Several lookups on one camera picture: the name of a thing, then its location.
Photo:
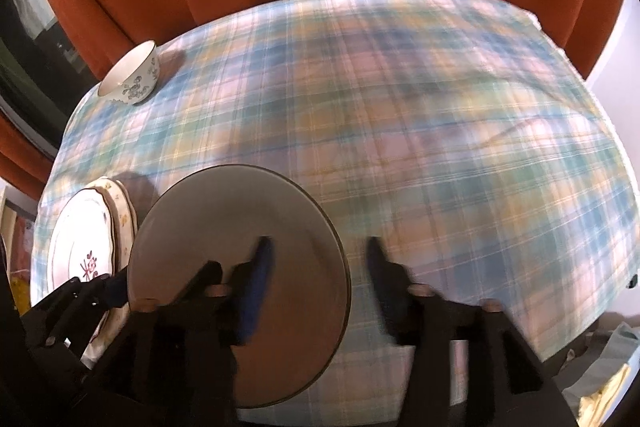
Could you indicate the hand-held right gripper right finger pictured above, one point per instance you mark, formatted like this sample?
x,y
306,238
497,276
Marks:
x,y
382,279

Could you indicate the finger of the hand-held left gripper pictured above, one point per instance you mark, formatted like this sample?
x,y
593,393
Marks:
x,y
70,292
117,289

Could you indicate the white plate with red flower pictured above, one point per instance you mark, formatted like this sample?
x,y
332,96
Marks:
x,y
75,237

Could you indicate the yellow floral plate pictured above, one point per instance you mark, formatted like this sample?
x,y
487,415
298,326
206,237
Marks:
x,y
133,219
121,212

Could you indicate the plain plate with dark rim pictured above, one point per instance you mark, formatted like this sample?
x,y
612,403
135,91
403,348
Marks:
x,y
225,217

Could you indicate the white blue-floral bowl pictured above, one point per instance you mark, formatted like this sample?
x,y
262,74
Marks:
x,y
132,82

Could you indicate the glass window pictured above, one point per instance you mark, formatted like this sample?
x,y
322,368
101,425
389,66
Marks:
x,y
40,57

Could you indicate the plaid tablecloth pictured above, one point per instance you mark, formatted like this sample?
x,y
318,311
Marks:
x,y
400,132

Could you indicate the grey cloth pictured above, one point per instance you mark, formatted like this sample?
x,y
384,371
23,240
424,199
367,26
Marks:
x,y
615,352

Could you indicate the yellow cloth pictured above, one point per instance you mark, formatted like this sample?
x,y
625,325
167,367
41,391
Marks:
x,y
607,394

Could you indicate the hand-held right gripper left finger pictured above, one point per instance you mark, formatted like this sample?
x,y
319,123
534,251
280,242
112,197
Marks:
x,y
257,287

